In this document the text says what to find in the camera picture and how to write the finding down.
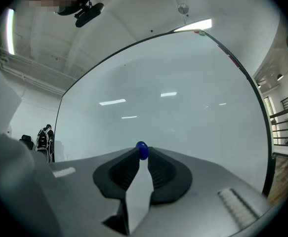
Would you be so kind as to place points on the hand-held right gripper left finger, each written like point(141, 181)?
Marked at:
point(89, 186)

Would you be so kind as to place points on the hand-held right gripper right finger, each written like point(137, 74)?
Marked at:
point(203, 189)

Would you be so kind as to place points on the black office chair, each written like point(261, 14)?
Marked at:
point(27, 142)

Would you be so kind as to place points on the black-framed whiteboard on stand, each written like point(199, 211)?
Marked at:
point(171, 95)

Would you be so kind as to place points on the window with greenery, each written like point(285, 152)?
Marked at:
point(267, 112)

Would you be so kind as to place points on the white ceiling pipes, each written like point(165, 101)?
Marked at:
point(30, 69)

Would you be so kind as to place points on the green round magnet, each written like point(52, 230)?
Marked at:
point(202, 33)

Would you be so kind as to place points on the red round magnet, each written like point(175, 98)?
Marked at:
point(196, 31)

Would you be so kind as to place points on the long ceiling light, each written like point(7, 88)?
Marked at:
point(195, 25)
point(11, 31)

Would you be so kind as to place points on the ceiling dome sensor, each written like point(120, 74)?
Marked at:
point(183, 8)

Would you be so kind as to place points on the black head-worn camera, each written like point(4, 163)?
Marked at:
point(89, 15)

